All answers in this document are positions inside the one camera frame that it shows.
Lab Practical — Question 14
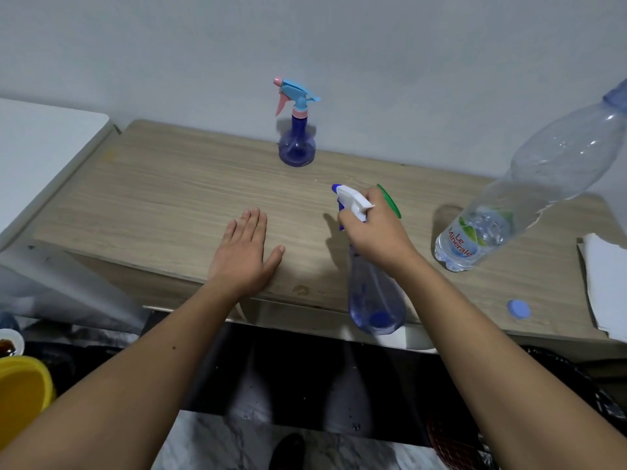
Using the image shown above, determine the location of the person's left hand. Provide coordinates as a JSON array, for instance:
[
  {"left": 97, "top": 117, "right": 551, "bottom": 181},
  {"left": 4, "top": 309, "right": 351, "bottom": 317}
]
[{"left": 206, "top": 206, "right": 287, "bottom": 302}]

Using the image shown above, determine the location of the person's right hand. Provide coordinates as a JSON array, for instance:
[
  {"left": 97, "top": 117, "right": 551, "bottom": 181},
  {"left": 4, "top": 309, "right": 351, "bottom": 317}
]
[{"left": 336, "top": 186, "right": 420, "bottom": 275}]

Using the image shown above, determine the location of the green plastic funnel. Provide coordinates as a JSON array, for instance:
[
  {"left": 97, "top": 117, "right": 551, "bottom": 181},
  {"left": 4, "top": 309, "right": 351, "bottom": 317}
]
[{"left": 376, "top": 183, "right": 402, "bottom": 220}]

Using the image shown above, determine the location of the white blue trigger sprayer head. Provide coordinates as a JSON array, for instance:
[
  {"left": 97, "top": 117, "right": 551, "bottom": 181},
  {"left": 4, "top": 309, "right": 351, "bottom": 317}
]
[{"left": 331, "top": 183, "right": 376, "bottom": 232}]

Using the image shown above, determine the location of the blue spray bottle body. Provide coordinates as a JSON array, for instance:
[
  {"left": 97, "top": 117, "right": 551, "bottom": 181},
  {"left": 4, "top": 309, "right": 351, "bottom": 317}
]
[{"left": 347, "top": 244, "right": 408, "bottom": 336}]

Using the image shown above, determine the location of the round blue spray bottle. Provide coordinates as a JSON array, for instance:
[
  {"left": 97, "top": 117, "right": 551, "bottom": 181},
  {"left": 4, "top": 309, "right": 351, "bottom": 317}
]
[{"left": 278, "top": 113, "right": 317, "bottom": 168}]

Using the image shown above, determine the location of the clear plastic water bottle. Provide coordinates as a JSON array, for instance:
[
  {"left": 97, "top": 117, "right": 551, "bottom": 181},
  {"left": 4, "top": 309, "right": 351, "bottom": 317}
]
[{"left": 434, "top": 78, "right": 627, "bottom": 274}]

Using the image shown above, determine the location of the person's right forearm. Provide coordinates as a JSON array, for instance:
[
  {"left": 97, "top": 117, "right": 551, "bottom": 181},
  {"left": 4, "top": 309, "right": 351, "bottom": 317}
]
[{"left": 391, "top": 254, "right": 627, "bottom": 470}]

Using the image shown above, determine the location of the person's left forearm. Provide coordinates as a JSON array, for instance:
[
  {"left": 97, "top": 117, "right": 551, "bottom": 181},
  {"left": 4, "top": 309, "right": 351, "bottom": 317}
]
[{"left": 0, "top": 281, "right": 246, "bottom": 470}]

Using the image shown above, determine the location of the white side table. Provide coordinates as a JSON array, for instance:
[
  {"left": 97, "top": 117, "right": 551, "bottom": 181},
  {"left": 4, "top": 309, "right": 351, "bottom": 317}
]
[{"left": 0, "top": 97, "right": 120, "bottom": 250}]

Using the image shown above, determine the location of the stack of white paper sheets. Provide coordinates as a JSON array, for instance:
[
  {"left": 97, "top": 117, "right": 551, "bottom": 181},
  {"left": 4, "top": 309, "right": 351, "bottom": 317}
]
[{"left": 577, "top": 233, "right": 627, "bottom": 343}]

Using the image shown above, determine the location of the black trash bin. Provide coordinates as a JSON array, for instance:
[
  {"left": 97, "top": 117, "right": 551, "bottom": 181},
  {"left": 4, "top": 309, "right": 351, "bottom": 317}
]
[{"left": 426, "top": 345, "right": 627, "bottom": 470}]

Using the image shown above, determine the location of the yellow plastic bucket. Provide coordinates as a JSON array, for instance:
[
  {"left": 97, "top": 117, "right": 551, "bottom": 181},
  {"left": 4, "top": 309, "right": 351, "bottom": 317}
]
[{"left": 0, "top": 356, "right": 56, "bottom": 451}]

